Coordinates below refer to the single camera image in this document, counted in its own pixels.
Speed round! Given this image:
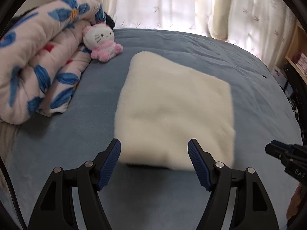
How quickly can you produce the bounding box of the white patterned curtain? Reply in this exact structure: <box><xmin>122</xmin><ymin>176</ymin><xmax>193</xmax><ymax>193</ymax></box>
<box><xmin>99</xmin><ymin>0</ymin><xmax>296</xmax><ymax>69</ymax></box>

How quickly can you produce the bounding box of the floral blue pink quilt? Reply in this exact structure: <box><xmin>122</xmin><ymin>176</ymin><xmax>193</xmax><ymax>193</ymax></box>
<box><xmin>1</xmin><ymin>0</ymin><xmax>106</xmax><ymax>125</ymax></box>

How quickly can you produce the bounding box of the white cardboard box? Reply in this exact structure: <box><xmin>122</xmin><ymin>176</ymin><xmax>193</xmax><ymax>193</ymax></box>
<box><xmin>272</xmin><ymin>67</ymin><xmax>287</xmax><ymax>89</ymax></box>

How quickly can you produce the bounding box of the white pink cat plush toy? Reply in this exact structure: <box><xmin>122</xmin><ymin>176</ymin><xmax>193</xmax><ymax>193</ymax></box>
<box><xmin>82</xmin><ymin>23</ymin><xmax>123</xmax><ymax>63</ymax></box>

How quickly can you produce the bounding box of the black white patterned fabric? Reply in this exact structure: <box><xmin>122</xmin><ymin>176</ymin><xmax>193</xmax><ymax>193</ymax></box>
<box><xmin>288</xmin><ymin>97</ymin><xmax>303</xmax><ymax>135</ymax></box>

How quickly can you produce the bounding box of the wooden shelf unit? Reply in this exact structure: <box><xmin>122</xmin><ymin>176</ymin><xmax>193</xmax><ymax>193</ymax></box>
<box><xmin>285</xmin><ymin>20</ymin><xmax>306</xmax><ymax>84</ymax></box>

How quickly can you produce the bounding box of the cream fuzzy knit sweater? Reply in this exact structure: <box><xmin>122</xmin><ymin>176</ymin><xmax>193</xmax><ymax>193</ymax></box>
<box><xmin>115</xmin><ymin>51</ymin><xmax>235</xmax><ymax>171</ymax></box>

